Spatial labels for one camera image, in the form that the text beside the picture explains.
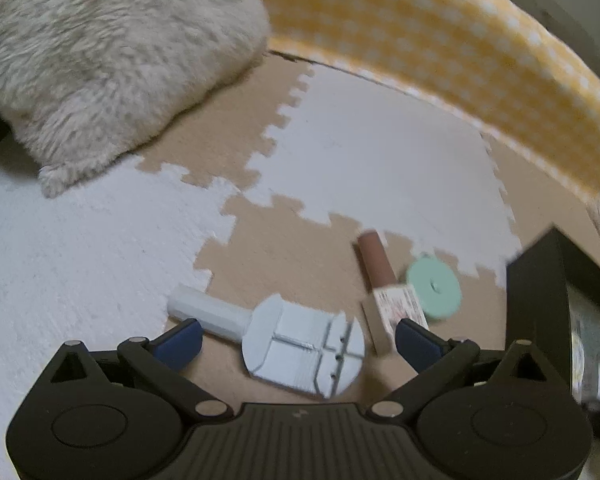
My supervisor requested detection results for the brown gel polish bottle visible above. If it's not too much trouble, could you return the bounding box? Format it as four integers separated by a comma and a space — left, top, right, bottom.
356, 230, 428, 356

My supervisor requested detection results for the white watch repair tool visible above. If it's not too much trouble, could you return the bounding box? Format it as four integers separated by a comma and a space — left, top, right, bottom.
166, 285, 365, 399

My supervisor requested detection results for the clear plastic blister case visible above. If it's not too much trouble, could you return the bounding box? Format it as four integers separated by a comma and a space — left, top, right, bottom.
570, 304, 600, 410

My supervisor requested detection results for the left fluffy white cushion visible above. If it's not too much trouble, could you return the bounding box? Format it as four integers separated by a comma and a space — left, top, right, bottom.
0, 0, 271, 198

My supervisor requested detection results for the yellow checkered bed cover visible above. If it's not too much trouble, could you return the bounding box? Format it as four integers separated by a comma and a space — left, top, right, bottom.
264, 0, 600, 200

